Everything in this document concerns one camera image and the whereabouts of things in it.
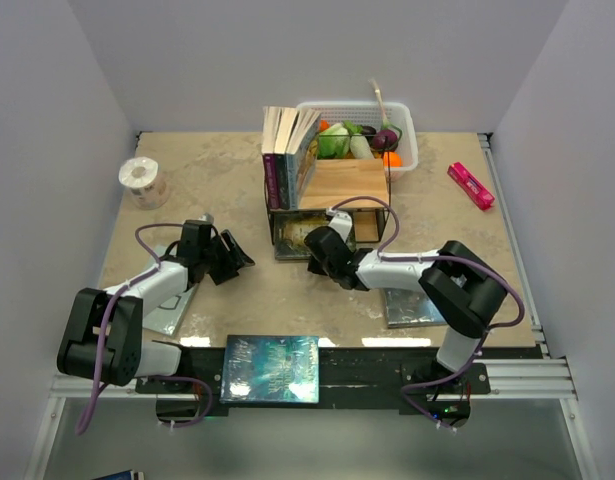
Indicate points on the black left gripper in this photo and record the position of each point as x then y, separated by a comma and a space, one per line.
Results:
233, 260

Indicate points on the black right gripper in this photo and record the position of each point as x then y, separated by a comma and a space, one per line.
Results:
314, 265

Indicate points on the green yellow fantasy book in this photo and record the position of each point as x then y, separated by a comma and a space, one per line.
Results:
290, 230

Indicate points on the purple paperback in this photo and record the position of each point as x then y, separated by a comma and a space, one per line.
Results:
299, 158

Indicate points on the blue book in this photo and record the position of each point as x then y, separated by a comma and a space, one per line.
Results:
259, 369

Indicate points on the purple Treehouse paperback book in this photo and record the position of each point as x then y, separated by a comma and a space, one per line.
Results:
272, 117

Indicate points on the Little Women book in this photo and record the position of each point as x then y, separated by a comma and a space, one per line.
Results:
288, 117

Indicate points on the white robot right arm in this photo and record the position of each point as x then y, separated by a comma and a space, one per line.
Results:
463, 289

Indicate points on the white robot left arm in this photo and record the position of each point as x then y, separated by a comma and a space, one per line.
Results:
103, 338

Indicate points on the pale Gatsby book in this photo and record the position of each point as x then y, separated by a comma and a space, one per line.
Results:
167, 318

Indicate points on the dark Wuthering Heights book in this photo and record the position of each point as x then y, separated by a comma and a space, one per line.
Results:
409, 309

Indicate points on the toilet paper roll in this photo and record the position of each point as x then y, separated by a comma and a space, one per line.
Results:
144, 181

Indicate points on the white radish toy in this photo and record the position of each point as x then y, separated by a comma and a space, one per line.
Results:
359, 147

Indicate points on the green lettuce toy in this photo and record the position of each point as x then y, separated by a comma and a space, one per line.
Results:
334, 142

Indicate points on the large orange fruit toy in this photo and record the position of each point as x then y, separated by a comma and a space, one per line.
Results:
391, 160

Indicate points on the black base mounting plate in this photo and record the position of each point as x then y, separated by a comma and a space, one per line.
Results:
348, 379

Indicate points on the purple onion toy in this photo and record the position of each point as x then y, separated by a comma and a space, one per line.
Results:
388, 137

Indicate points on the pink rectangular box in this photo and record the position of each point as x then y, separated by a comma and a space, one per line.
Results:
474, 189

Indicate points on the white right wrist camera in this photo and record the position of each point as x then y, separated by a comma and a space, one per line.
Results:
341, 222

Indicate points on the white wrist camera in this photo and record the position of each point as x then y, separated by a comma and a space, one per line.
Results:
207, 218
341, 222

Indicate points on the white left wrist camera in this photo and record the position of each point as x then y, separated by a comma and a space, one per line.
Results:
207, 218

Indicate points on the wooden shelf with wire frame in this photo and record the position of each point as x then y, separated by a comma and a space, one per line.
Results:
362, 186

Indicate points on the aluminium frame rail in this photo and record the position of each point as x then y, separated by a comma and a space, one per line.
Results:
411, 356

